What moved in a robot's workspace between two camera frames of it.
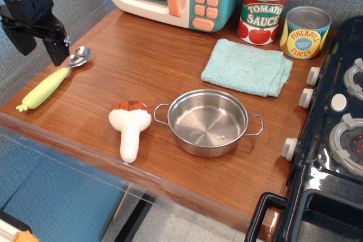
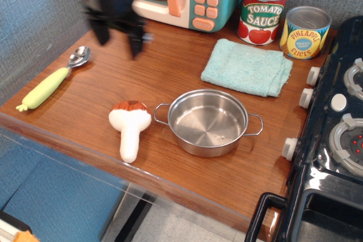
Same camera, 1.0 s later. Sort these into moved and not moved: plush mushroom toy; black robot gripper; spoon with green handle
Moved: black robot gripper
Not moved: plush mushroom toy; spoon with green handle
